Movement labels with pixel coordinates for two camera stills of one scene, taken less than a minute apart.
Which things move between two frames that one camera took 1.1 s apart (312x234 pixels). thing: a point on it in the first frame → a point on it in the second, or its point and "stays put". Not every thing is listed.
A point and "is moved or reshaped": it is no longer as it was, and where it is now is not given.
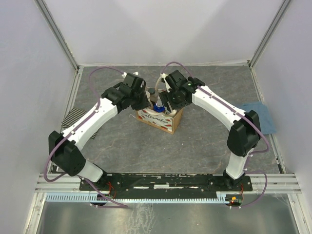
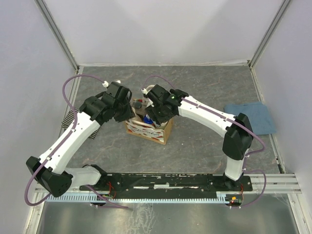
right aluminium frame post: x=268 y=34 stays put
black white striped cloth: x=72 y=116 stays put
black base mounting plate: x=166 y=182 stays put
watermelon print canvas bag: x=160 y=119 is moved or reshaped
